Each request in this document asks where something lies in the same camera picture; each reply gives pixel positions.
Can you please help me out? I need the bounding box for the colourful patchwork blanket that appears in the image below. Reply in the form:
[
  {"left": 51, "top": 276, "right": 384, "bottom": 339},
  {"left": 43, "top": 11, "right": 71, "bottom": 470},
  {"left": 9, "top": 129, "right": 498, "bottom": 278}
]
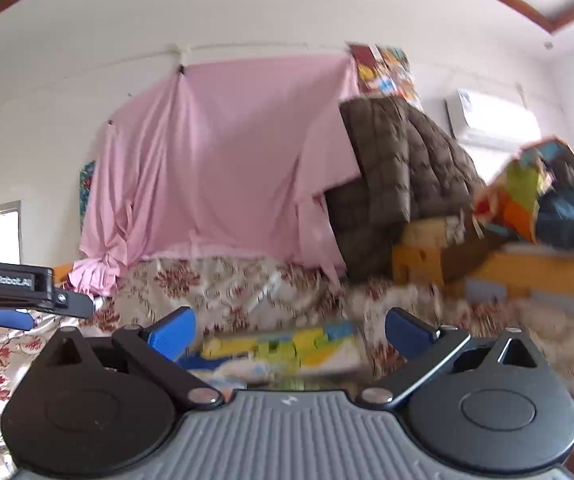
[{"left": 473, "top": 136, "right": 574, "bottom": 244}]

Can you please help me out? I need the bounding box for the grey tray with parrot picture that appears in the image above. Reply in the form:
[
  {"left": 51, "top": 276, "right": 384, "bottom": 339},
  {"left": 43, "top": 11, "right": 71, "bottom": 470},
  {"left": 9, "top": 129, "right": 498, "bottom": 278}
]
[{"left": 178, "top": 320, "right": 372, "bottom": 390}]

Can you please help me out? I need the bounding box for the dark brown printed cloth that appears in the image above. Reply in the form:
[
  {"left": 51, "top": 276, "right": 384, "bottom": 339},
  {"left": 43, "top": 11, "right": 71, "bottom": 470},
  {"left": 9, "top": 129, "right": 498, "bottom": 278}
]
[{"left": 440, "top": 232, "right": 509, "bottom": 284}]

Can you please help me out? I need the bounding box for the brown quilted jacket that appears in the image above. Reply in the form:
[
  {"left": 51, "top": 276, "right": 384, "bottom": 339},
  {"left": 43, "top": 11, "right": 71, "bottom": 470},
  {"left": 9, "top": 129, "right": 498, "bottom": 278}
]
[{"left": 325, "top": 96, "right": 484, "bottom": 281}]

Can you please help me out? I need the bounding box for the floral satin bedspread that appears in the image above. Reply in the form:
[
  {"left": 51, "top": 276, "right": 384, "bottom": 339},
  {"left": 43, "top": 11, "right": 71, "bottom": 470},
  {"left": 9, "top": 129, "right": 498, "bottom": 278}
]
[{"left": 0, "top": 254, "right": 574, "bottom": 480}]

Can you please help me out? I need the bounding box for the colourful wall poster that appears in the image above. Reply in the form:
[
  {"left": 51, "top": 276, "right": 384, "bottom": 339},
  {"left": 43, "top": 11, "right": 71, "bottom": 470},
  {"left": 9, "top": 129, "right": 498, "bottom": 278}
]
[{"left": 348, "top": 44, "right": 422, "bottom": 110}]

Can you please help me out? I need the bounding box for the pink hanging sheet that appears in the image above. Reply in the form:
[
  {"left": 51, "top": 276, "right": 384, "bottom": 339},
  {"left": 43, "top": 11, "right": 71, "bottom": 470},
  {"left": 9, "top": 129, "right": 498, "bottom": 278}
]
[{"left": 70, "top": 54, "right": 360, "bottom": 296}]

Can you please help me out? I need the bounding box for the colourful poster behind sheet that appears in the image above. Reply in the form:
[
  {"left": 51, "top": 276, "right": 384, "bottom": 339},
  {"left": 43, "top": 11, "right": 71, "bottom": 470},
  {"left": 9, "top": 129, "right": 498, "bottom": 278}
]
[{"left": 78, "top": 160, "right": 96, "bottom": 226}]

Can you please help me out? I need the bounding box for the dark blue jeans pile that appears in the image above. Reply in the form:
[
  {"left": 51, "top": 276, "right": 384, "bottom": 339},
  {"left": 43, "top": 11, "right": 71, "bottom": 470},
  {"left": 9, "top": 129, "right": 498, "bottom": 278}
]
[{"left": 535, "top": 155, "right": 574, "bottom": 250}]

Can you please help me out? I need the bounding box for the white wall air conditioner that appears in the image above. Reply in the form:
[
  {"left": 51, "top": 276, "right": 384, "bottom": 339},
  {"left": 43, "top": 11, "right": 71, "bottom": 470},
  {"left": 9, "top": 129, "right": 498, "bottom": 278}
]
[{"left": 445, "top": 89, "right": 542, "bottom": 152}]

